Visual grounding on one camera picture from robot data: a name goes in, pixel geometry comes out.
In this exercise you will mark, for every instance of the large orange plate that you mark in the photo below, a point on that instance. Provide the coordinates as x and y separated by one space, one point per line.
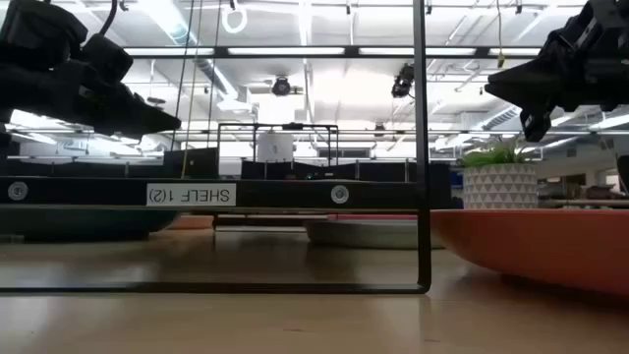
540 246

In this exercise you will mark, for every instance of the white triangle pattern pot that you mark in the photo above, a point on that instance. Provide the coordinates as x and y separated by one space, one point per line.
500 187

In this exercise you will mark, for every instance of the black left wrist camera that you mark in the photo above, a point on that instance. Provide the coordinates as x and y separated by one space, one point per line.
108 56

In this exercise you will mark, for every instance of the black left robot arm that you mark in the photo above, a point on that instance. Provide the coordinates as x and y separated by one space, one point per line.
34 29

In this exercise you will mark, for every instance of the black metal shelf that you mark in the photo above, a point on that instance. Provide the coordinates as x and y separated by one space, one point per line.
295 194

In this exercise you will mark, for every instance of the round silver shelf bolt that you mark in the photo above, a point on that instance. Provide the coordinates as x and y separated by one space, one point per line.
339 194
17 191

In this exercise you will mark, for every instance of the black ceiling camera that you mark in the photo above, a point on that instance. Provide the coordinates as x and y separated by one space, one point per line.
403 81
281 86

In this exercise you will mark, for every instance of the black overhead frame bar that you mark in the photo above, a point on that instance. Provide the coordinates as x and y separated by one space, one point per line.
354 51

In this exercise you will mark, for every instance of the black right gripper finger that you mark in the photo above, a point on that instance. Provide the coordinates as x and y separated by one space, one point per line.
535 125
528 83

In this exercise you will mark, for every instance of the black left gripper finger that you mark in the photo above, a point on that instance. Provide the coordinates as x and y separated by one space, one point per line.
145 120

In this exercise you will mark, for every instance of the white shelf label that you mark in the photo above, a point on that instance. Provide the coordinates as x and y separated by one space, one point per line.
191 194

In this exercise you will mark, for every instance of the dark green plate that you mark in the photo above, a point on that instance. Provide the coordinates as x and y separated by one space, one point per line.
83 225

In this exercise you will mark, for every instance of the long black partition panel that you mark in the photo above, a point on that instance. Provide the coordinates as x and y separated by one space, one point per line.
373 172

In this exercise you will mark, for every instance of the background desk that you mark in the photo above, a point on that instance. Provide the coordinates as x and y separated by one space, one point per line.
585 202

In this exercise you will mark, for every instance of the white cylinder container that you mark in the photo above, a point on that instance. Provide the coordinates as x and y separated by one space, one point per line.
275 146

